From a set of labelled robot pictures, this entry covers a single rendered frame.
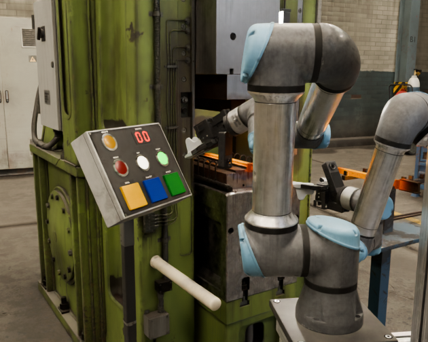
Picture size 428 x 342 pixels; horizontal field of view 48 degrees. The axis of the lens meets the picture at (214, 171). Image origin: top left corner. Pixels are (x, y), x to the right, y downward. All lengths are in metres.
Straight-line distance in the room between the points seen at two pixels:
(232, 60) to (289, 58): 0.95
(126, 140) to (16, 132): 5.59
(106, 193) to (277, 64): 0.70
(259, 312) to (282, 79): 1.37
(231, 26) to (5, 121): 5.46
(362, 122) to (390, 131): 8.75
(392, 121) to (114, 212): 0.80
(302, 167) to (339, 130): 7.40
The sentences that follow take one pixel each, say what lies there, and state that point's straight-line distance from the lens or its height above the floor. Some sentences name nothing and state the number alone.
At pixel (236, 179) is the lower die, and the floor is 0.95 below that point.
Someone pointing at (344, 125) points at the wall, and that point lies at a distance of 9.82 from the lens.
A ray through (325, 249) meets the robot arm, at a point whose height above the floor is 1.00.
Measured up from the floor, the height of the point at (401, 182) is 0.95.
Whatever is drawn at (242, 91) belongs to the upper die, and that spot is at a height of 1.30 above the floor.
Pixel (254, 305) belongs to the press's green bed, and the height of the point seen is 0.42.
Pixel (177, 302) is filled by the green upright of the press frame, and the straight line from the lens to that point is 2.14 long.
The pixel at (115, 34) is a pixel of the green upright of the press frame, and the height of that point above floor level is 1.53.
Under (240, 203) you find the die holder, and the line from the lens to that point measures 1.90.
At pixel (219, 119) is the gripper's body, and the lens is 1.46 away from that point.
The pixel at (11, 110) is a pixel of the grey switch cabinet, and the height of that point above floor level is 0.89.
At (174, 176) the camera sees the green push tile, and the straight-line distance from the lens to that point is 1.62.
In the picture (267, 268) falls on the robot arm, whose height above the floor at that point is 0.96.
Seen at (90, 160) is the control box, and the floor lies 1.12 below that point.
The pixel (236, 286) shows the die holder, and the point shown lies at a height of 0.53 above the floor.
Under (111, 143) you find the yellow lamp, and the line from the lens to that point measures 1.49.
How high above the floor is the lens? 1.36
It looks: 11 degrees down
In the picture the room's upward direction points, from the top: straight up
